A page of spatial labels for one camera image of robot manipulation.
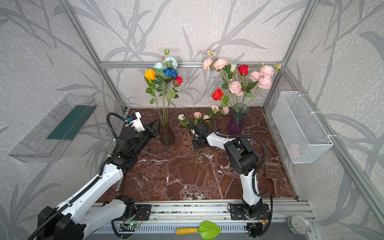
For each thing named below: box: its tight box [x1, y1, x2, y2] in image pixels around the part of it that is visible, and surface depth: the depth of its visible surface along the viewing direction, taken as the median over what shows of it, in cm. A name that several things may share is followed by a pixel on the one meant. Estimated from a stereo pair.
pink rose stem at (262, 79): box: [248, 62, 282, 97], surface depth 80 cm
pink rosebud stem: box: [193, 111, 202, 125], surface depth 114 cm
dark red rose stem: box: [238, 65, 259, 93], surface depth 83 cm
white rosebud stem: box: [230, 63, 238, 75], surface depth 87 cm
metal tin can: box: [285, 214, 310, 235], surface depth 68 cm
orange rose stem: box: [144, 69, 164, 127], surface depth 84 cm
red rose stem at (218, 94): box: [212, 87, 233, 108], surface depth 88 cm
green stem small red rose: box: [165, 75, 184, 127], surface depth 82 cm
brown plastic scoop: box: [265, 161, 282, 198], surface depth 87 cm
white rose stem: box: [177, 113, 191, 130], surface depth 112 cm
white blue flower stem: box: [153, 48, 178, 126], surface depth 80 cm
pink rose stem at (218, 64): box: [202, 49, 231, 91], surface depth 82 cm
